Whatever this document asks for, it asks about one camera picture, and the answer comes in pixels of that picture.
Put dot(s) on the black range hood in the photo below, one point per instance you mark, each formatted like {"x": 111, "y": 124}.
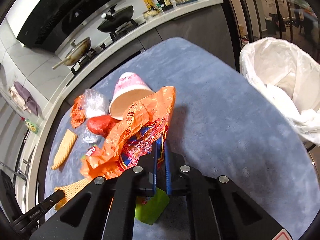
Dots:
{"x": 52, "y": 22}

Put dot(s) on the white kitchen counter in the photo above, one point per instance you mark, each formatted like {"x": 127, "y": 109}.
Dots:
{"x": 192, "y": 21}

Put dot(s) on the yellow seasoning packet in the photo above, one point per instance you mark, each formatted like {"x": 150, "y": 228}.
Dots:
{"x": 150, "y": 4}

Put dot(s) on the blue-grey table mat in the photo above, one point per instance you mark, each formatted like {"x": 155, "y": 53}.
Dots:
{"x": 223, "y": 126}

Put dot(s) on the green snack wrapper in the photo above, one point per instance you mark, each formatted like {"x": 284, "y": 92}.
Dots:
{"x": 149, "y": 209}

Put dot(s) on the pink paper cup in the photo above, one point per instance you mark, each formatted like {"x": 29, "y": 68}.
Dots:
{"x": 128, "y": 89}

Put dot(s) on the small garlic dish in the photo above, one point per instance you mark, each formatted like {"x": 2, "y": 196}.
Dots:
{"x": 149, "y": 14}

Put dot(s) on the large orange plastic bag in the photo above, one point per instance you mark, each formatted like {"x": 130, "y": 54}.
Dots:
{"x": 146, "y": 121}

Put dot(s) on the small orange snack packet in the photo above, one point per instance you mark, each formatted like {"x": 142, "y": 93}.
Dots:
{"x": 77, "y": 112}

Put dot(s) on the red snack wrapper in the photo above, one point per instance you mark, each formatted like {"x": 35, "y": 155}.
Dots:
{"x": 101, "y": 125}

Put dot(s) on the green dish soap bottle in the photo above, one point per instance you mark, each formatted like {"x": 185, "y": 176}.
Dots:
{"x": 31, "y": 126}

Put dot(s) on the black gas stove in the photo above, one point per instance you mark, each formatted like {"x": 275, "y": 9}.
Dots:
{"x": 110, "y": 38}

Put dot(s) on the black lidded wok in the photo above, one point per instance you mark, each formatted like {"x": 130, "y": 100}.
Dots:
{"x": 115, "y": 19}

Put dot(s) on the yellow waffle sponge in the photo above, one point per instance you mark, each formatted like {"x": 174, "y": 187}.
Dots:
{"x": 70, "y": 191}
{"x": 64, "y": 149}

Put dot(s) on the purple hanging towel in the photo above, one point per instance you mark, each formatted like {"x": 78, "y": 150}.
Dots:
{"x": 24, "y": 99}

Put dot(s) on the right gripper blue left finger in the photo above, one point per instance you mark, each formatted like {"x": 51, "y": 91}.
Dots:
{"x": 153, "y": 169}

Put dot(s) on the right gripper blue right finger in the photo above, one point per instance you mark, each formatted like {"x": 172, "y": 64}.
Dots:
{"x": 167, "y": 168}

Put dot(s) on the steel frying pan with lid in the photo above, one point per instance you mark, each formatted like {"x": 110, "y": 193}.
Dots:
{"x": 76, "y": 53}

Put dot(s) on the clear crumpled plastic wrap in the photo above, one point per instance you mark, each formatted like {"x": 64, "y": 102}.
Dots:
{"x": 94, "y": 104}

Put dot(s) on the white-lined trash bin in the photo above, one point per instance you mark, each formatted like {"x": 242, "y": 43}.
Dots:
{"x": 287, "y": 77}

